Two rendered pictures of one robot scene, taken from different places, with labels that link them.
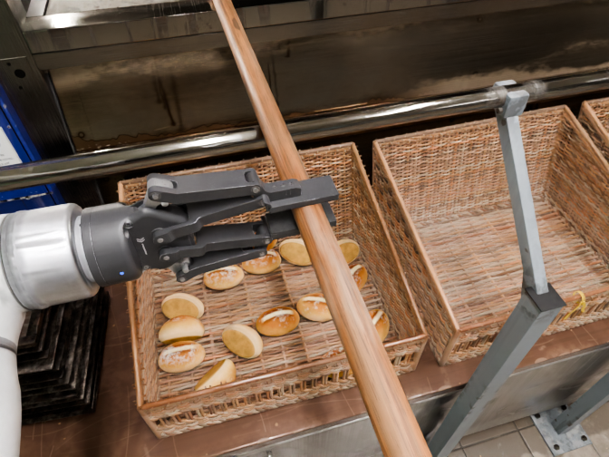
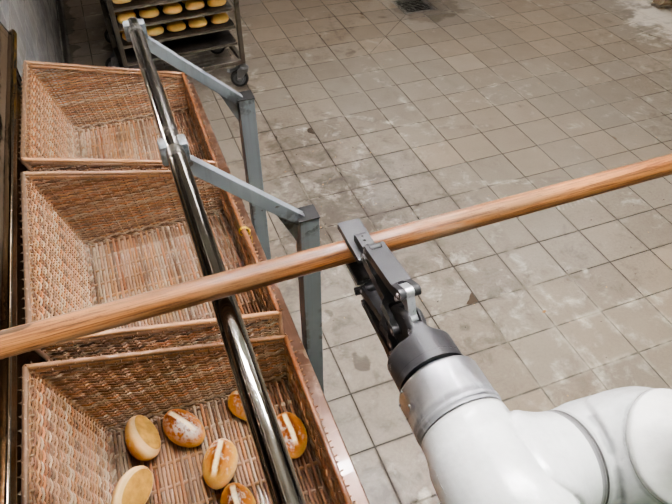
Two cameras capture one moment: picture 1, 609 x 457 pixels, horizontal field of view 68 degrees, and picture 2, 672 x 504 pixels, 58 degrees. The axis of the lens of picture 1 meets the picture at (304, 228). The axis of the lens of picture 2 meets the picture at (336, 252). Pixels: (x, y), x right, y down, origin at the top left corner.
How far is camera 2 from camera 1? 0.70 m
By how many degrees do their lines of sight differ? 62
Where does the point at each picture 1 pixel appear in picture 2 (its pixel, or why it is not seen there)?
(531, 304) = (310, 223)
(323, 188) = (353, 226)
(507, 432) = not seen: hidden behind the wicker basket
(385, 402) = (506, 202)
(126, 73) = not seen: outside the picture
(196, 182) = (394, 271)
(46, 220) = (451, 370)
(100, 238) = (447, 341)
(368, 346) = (477, 208)
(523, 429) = not seen: hidden behind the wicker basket
